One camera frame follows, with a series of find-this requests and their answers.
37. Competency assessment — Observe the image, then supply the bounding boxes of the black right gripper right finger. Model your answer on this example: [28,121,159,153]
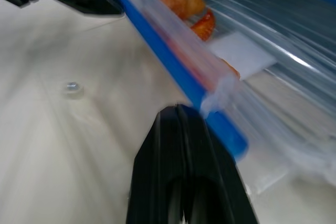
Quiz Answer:
[178,104,260,224]

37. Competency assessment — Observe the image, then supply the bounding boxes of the silver table screw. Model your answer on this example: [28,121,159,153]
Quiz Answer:
[62,81,83,99]

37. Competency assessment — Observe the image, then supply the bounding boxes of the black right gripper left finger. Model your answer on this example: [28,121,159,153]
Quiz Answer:
[125,104,190,224]

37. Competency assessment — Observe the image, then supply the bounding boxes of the orange food pieces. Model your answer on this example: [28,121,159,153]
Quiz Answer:
[157,0,242,80]

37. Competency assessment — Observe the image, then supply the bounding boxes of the clear zip bag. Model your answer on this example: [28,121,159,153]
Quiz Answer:
[115,0,336,190]

